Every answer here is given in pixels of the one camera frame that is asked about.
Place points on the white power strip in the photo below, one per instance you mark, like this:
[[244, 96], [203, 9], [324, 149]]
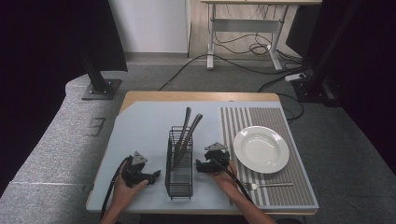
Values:
[[295, 76]]

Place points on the dark curtain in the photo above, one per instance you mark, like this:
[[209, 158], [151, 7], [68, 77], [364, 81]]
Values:
[[367, 62]]

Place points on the white plate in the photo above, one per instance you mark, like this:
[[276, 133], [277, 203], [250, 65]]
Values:
[[261, 149]]

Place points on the person's right hand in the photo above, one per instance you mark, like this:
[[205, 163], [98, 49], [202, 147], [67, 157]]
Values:
[[224, 180]]

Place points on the steel fork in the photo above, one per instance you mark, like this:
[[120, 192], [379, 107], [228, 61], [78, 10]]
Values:
[[267, 185]]

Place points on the steel knife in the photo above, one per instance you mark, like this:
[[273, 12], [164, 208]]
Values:
[[186, 119]]

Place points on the black metal stand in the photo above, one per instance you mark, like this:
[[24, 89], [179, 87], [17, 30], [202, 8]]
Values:
[[100, 84], [317, 84]]

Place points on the floor outlet cover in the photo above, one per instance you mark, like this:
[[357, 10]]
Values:
[[96, 126]]

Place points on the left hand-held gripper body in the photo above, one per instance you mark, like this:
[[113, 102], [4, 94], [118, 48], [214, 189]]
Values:
[[134, 169]]

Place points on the white desk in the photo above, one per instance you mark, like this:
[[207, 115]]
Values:
[[246, 25]]

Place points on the light blue table mat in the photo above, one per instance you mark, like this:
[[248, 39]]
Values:
[[143, 130]]

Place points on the person's left hand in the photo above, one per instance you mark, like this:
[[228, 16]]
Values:
[[124, 193]]

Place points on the wooden table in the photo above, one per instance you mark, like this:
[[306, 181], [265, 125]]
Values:
[[199, 95]]

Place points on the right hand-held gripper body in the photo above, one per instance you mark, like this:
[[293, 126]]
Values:
[[217, 155]]

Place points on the grey striped placemat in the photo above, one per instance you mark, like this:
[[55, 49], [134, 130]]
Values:
[[299, 186]]

